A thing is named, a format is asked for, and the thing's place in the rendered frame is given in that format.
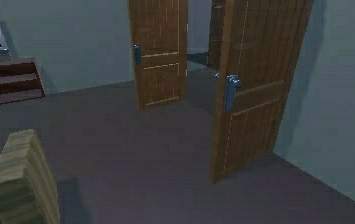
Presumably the brown wooden room door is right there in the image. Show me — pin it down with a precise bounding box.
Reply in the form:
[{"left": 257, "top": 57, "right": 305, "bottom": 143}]
[
  {"left": 127, "top": 0, "right": 189, "bottom": 111},
  {"left": 209, "top": 0, "right": 315, "bottom": 185},
  {"left": 207, "top": 0, "right": 227, "bottom": 72}
]

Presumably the brown wooden shelf unit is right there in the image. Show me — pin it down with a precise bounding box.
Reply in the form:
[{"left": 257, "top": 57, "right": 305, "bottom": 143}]
[{"left": 0, "top": 57, "right": 46, "bottom": 108}]

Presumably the blue door handle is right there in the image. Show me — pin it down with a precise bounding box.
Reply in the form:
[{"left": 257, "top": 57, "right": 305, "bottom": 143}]
[
  {"left": 214, "top": 73, "right": 242, "bottom": 113},
  {"left": 133, "top": 44, "right": 142, "bottom": 66}
]

